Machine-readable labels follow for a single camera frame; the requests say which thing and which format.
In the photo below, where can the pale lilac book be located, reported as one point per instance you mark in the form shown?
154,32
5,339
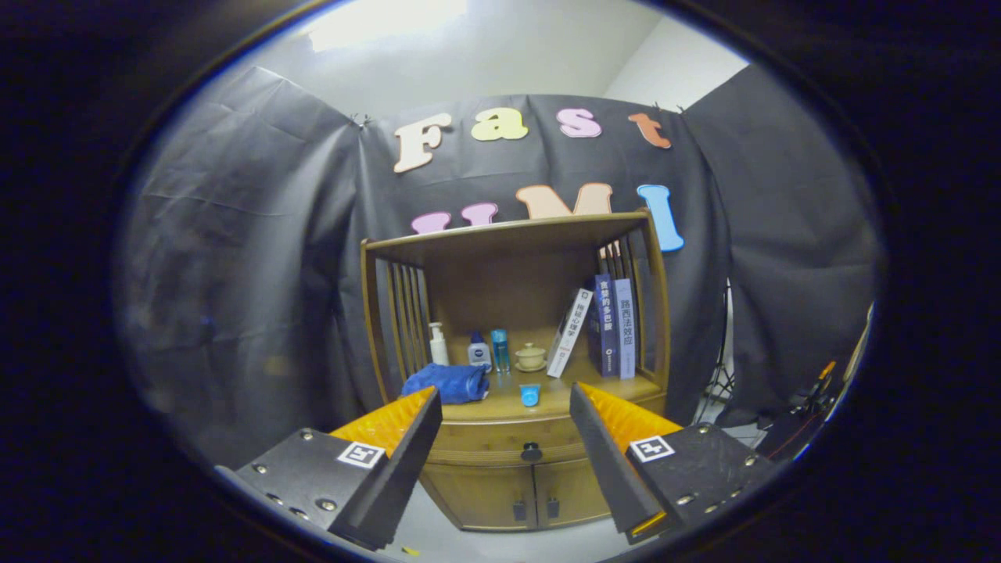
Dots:
626,328

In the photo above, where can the wooden countertop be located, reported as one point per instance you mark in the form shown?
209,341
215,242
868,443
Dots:
504,408

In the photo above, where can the blue folded towel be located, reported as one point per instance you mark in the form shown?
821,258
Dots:
450,383

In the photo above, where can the clear blue bottle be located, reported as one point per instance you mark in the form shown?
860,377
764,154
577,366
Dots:
500,352

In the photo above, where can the white book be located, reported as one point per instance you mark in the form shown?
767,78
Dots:
569,332

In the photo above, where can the wooden drawer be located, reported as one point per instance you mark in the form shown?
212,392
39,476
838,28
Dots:
508,434

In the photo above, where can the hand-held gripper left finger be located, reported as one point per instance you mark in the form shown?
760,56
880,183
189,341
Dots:
400,478

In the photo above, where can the black backdrop cloth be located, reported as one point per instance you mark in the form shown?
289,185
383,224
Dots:
235,250

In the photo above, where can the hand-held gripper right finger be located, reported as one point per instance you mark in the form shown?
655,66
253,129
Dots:
606,469

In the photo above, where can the white pump bottle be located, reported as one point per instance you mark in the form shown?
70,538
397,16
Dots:
439,352

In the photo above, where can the blue white cleanser tube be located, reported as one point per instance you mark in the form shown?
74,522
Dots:
530,396

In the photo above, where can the wooden cabinet door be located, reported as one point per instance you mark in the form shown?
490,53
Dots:
567,493
485,496

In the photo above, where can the dark blue book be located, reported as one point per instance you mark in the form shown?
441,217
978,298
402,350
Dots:
607,324

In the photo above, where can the black tripod stand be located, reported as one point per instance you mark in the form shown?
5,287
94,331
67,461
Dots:
723,383

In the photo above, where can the wooden cabinet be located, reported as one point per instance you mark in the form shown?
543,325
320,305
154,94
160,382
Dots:
508,242

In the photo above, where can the beige lidded teacup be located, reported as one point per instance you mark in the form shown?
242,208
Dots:
531,358

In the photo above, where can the white bottle with blue cap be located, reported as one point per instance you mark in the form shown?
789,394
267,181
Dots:
479,353

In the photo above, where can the black orange device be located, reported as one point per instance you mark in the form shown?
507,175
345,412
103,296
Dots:
821,387

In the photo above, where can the black drawer knob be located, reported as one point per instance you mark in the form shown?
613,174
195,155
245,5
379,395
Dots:
532,452

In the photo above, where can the black box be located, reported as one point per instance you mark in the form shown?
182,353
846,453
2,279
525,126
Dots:
794,438

